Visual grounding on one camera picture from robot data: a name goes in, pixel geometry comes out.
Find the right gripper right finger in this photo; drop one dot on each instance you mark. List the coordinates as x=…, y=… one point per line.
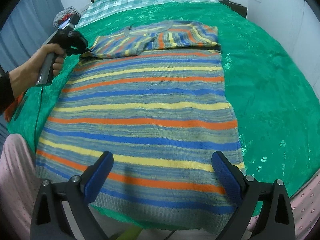
x=275, y=220

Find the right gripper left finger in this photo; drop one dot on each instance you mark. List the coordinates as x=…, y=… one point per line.
x=49, y=220

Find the striped knit sweater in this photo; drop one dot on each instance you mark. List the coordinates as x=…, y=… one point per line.
x=153, y=96

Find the person's left forearm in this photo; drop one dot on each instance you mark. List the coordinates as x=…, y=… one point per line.
x=6, y=93

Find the pile of clothes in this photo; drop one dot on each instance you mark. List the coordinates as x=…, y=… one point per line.
x=64, y=15

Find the person's left hand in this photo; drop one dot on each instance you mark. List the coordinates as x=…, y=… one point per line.
x=26, y=75

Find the pink pajama right leg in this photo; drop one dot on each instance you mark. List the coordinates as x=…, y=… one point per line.
x=305, y=207

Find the pink pajama leg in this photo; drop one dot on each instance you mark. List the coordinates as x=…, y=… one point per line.
x=19, y=185
x=305, y=207

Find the pink pajama left leg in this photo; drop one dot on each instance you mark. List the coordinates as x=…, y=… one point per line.
x=19, y=185

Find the blue curtain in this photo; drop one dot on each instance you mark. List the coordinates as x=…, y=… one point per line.
x=26, y=29

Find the orange folded garment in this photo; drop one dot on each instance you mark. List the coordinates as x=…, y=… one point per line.
x=9, y=112

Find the green bed cover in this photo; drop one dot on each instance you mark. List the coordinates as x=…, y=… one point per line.
x=276, y=109

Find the dark nightstand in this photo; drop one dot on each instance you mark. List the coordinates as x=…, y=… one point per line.
x=236, y=7

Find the white wardrobe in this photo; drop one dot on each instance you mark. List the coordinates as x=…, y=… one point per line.
x=294, y=25

